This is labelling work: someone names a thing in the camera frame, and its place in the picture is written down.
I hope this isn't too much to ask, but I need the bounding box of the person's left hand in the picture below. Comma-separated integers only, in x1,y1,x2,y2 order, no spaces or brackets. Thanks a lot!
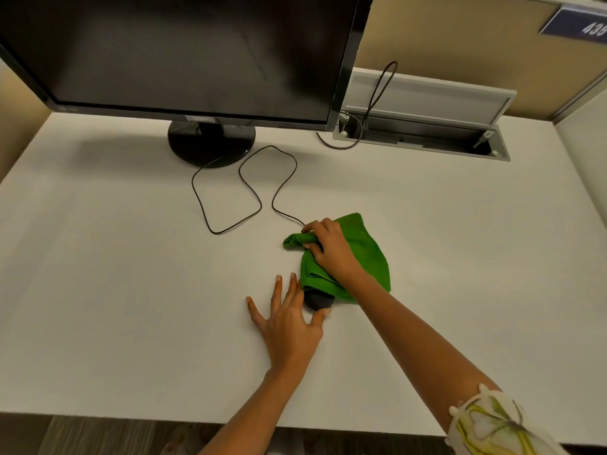
246,273,332,376

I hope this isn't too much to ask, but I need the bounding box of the person's right hand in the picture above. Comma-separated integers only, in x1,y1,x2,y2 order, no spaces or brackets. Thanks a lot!
301,218,367,292

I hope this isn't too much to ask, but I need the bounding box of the black computer mouse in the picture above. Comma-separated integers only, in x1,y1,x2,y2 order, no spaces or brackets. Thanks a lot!
303,289,334,312

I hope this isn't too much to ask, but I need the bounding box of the green microfibre cloth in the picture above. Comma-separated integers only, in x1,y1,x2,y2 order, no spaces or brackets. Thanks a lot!
283,212,392,304

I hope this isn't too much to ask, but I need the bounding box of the person's right forearm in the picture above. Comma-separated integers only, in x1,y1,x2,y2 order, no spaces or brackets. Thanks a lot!
348,272,503,429

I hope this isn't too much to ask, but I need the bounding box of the person's left forearm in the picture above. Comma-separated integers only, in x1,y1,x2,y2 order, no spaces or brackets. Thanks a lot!
198,365,310,455

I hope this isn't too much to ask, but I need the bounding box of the black round monitor stand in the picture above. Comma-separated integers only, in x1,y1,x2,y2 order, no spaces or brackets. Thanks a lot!
168,120,257,168

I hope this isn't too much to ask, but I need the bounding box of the white floral sleeve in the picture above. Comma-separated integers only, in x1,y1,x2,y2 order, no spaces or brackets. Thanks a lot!
445,384,571,455

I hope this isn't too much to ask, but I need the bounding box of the black computer monitor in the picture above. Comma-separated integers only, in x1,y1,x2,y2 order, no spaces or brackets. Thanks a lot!
0,0,375,133

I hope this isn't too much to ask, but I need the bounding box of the thin black mouse cable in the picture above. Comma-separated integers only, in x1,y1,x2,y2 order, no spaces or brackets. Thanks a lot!
191,145,307,235

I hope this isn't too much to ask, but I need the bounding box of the black looped power cable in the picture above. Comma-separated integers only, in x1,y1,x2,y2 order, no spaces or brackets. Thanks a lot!
316,60,399,151

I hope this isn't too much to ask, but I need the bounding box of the white desk cable hatch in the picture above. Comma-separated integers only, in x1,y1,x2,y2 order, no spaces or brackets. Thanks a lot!
332,67,518,162

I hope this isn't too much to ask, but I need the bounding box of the blue wall sign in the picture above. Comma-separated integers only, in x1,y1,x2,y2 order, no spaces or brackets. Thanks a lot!
539,4,607,46

